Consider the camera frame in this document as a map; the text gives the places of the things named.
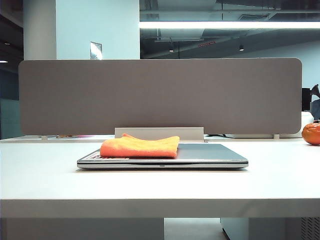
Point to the orange microfibre rag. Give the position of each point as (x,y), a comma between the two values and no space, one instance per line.
(140,148)

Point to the grey Dell laptop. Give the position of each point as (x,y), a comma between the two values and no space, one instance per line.
(210,153)

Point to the grey fabric desk divider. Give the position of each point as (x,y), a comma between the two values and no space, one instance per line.
(160,95)

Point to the paper sign on pillar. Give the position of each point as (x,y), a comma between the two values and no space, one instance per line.
(96,50)

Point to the black pendant ceiling lamp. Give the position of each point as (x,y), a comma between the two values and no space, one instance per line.
(241,47)

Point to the white ceiling light strip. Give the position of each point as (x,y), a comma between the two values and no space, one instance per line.
(225,24)

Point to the black computer monitor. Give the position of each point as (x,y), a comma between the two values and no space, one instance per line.
(305,98)

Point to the orange tangerine fruit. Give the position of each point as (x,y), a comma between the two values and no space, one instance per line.
(312,133)

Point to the white divider bracket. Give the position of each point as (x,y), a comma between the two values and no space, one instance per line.
(44,137)
(276,136)

